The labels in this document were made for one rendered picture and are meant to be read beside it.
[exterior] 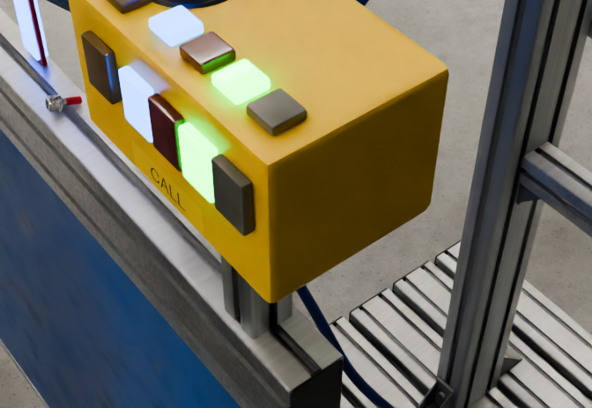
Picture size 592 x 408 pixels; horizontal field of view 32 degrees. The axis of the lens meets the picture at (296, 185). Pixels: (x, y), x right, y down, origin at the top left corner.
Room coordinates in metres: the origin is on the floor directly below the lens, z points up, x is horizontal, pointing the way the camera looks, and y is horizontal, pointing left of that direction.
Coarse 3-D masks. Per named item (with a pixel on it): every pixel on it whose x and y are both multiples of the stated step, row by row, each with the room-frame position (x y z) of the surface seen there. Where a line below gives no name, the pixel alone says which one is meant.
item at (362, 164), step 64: (192, 0) 0.38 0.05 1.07; (256, 0) 0.39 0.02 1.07; (320, 0) 0.39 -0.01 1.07; (128, 64) 0.36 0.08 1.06; (256, 64) 0.34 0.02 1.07; (320, 64) 0.34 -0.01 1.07; (384, 64) 0.34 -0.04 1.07; (128, 128) 0.37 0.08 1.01; (256, 128) 0.30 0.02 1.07; (320, 128) 0.30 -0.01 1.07; (384, 128) 0.32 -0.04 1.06; (192, 192) 0.32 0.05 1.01; (256, 192) 0.28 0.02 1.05; (320, 192) 0.29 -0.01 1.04; (384, 192) 0.32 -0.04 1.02; (256, 256) 0.28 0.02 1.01; (320, 256) 0.29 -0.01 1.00
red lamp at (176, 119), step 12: (156, 96) 0.34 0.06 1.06; (156, 108) 0.33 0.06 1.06; (168, 108) 0.33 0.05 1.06; (156, 120) 0.33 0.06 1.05; (168, 120) 0.32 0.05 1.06; (180, 120) 0.32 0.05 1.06; (156, 132) 0.33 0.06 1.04; (168, 132) 0.32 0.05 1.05; (156, 144) 0.33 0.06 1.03; (168, 144) 0.32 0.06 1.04; (168, 156) 0.32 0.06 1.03; (180, 156) 0.32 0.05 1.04; (180, 168) 0.32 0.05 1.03
